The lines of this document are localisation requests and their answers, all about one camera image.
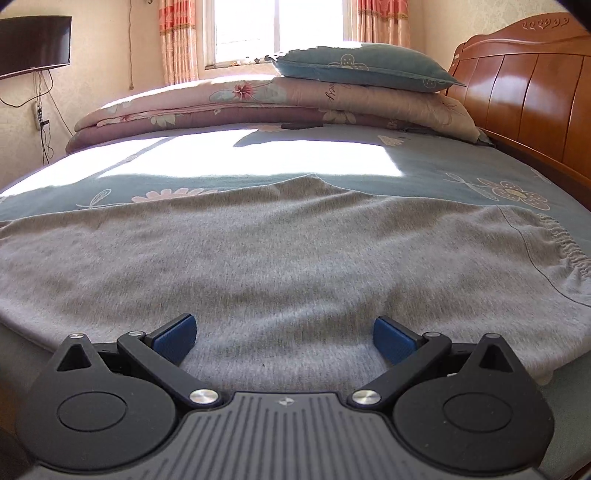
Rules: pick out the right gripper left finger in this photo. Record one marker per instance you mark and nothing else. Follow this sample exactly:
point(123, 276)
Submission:
point(158, 355)

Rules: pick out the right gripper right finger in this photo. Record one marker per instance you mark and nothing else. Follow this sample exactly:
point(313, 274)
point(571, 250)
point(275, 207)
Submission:
point(412, 356)

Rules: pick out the grey sweatpants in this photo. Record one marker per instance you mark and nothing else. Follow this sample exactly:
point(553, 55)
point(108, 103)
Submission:
point(286, 280)

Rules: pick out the teal floral bed sheet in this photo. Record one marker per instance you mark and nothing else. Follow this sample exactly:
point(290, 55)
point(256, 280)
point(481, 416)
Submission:
point(163, 166)

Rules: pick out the pink floral folded quilt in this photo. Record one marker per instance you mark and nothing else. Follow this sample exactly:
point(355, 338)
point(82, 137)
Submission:
point(268, 99)

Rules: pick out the teal floral pillow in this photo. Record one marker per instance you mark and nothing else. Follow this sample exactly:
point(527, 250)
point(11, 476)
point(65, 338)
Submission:
point(366, 64)

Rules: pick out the red striped window curtain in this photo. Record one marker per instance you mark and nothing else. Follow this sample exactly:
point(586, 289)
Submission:
point(177, 26)

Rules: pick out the wall power strip with cables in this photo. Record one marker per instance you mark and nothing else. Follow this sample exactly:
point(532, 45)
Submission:
point(44, 83)

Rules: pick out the wooden bed frame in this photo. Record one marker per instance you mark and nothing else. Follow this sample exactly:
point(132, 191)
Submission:
point(528, 87)

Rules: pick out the wall mounted black television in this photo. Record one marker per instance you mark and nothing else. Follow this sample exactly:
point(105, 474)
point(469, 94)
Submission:
point(34, 43)

